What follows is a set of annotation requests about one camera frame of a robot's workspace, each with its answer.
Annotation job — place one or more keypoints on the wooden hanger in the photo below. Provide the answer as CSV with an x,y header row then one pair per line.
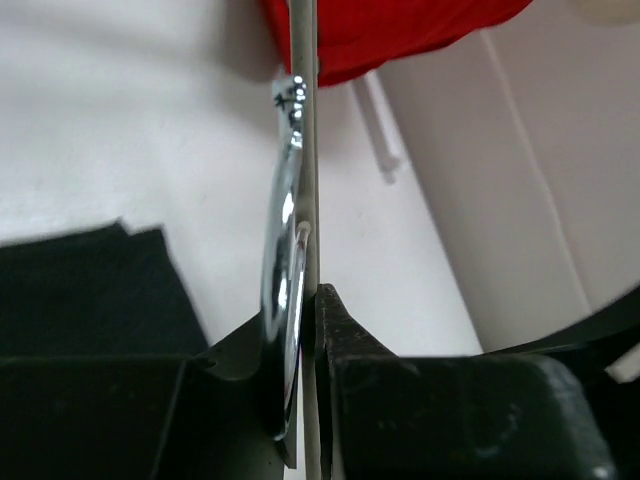
x,y
609,12

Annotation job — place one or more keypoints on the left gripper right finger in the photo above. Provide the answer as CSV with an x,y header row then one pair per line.
x,y
497,416

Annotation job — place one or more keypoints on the white clothes rack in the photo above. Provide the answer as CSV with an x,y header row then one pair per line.
x,y
384,134

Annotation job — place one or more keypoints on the grey wire hanger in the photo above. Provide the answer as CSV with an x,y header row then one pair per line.
x,y
290,265

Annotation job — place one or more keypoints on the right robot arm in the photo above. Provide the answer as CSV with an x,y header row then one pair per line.
x,y
591,345

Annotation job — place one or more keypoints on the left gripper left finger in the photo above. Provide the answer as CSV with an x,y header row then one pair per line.
x,y
140,416

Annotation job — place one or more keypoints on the black trousers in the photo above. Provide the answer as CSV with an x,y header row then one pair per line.
x,y
99,292

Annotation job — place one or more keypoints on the red garment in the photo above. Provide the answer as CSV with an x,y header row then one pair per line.
x,y
358,36

